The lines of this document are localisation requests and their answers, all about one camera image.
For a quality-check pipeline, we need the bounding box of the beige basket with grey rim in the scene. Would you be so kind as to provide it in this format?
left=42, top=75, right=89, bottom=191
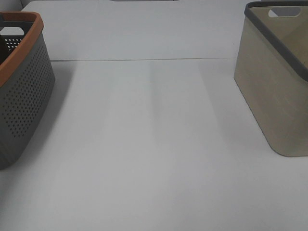
left=234, top=0, right=308, bottom=157

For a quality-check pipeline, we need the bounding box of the grey basket with orange rim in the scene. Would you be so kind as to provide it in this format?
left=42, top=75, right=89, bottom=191
left=0, top=12, right=55, bottom=169

